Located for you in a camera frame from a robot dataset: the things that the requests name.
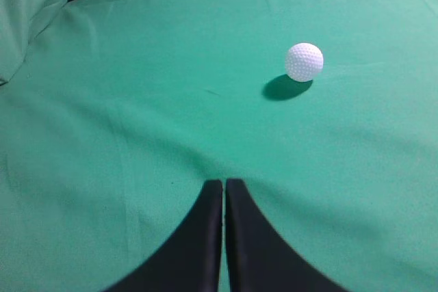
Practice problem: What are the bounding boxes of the white dimpled golf ball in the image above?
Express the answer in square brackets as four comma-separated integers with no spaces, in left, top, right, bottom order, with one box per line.
[285,42,324,83]

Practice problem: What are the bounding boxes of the green cloth backdrop and cover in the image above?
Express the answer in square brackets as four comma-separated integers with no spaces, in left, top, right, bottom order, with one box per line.
[1,0,437,291]

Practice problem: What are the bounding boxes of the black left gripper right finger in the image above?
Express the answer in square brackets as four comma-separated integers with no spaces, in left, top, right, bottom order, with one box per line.
[225,178,346,292]

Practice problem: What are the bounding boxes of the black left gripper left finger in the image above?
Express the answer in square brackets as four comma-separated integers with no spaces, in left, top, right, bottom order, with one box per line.
[108,180,223,291]

